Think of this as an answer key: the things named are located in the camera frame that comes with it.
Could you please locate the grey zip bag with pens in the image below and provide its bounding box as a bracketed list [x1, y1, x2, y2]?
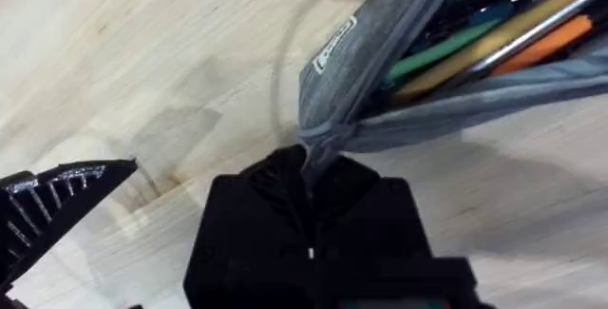
[297, 0, 608, 184]

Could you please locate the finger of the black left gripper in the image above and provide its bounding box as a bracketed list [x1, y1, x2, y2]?
[0, 158, 140, 297]

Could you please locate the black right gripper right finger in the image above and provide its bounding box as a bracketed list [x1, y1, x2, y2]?
[311, 154, 432, 309]

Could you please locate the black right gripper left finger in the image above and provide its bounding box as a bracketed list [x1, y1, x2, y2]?
[182, 144, 314, 309]

